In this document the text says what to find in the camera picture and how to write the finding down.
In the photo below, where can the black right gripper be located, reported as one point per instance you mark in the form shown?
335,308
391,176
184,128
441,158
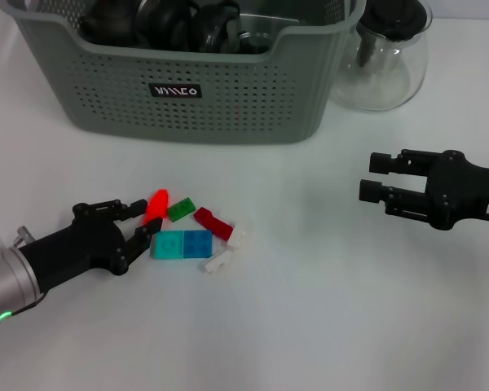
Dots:
468,191

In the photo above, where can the large bright red brick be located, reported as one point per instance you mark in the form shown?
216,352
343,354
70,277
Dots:
158,203

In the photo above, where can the black clay teapot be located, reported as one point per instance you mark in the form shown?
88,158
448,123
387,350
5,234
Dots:
106,24

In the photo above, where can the blue square plate brick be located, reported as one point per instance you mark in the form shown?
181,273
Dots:
197,244

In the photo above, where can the grey-green perforated storage bin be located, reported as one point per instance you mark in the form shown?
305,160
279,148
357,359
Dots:
228,102

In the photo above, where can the glass teacup with black holder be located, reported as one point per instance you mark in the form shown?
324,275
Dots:
163,20
254,42
212,24

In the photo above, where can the long dark red brick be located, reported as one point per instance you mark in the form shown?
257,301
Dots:
214,225

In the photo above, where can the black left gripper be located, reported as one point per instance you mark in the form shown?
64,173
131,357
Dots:
77,248

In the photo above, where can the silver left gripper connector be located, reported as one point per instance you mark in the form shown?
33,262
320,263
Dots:
22,235

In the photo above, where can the glass teapot with black lid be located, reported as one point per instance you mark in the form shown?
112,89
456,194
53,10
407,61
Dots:
391,81

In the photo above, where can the green brick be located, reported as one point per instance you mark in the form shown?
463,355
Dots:
181,209

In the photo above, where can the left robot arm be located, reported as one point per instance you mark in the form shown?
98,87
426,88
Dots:
8,285

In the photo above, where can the cyan square plate brick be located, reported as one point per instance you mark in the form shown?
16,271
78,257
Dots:
167,244

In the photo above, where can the white brick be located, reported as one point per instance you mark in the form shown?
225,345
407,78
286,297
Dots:
214,262
238,238

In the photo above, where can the small bright red brick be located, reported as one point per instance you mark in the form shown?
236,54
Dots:
148,220

